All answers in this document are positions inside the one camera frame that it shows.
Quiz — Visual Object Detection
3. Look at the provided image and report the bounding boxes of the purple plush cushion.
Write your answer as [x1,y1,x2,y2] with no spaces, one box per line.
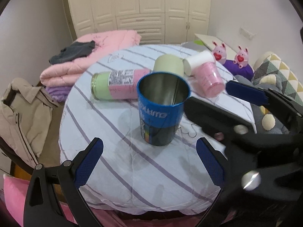
[223,59,254,81]

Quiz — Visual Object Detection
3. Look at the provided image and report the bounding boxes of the beige jacket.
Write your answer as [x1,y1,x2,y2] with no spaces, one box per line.
[1,78,60,168]

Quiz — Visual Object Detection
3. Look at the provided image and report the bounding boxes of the blue black metal cup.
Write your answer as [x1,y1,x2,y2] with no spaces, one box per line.
[137,72,191,146]

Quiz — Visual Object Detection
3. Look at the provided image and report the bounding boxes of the green pink glass jar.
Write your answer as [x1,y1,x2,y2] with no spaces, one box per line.
[90,69,151,100]

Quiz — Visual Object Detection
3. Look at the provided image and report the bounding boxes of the white paper cup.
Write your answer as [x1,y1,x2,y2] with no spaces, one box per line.
[182,50,216,76]

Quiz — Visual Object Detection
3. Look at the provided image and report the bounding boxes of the pink pig plush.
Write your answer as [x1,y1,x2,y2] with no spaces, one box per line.
[233,45,249,69]
[212,41,227,65]

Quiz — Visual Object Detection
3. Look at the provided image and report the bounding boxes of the right pink pig plush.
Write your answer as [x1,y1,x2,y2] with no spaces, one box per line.
[233,45,249,69]

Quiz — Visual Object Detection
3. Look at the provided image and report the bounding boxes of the pink folded quilt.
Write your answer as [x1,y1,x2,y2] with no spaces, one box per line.
[40,30,141,87]

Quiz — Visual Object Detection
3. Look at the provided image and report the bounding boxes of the purple folded blanket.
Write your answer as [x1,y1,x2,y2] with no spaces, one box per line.
[46,86,72,103]

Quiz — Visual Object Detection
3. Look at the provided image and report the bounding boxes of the grey flower pillow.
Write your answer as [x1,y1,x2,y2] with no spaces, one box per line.
[181,40,208,52]

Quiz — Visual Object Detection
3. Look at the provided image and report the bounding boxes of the left pink pig plush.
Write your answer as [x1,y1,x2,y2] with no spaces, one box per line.
[212,41,227,65]

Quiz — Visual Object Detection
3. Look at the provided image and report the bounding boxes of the pale green cup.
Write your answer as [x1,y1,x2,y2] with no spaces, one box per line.
[153,54,184,77]

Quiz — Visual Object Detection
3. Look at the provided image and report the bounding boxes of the triangle pattern cushion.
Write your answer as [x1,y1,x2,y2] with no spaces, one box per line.
[252,51,302,106]

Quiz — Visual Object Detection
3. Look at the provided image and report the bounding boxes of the pink pillow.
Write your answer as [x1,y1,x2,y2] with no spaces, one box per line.
[2,174,79,227]

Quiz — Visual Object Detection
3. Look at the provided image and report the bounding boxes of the grey dotted plush cushion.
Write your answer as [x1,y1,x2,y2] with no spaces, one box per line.
[235,74,289,134]

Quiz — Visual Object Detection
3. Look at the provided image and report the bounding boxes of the white board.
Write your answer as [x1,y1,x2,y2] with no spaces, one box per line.
[194,33,238,55]

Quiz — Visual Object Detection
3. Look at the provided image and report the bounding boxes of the white wardrobe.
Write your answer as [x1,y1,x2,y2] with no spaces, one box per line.
[68,0,211,44]

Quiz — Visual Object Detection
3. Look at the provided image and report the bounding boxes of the pink plastic cup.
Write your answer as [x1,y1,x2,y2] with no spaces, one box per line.
[194,61,225,98]

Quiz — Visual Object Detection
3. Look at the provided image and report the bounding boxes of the white wall socket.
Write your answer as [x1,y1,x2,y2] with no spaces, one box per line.
[239,27,256,40]

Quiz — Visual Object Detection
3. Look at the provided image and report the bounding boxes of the dark grey garment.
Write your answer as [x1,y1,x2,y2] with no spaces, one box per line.
[49,40,95,65]

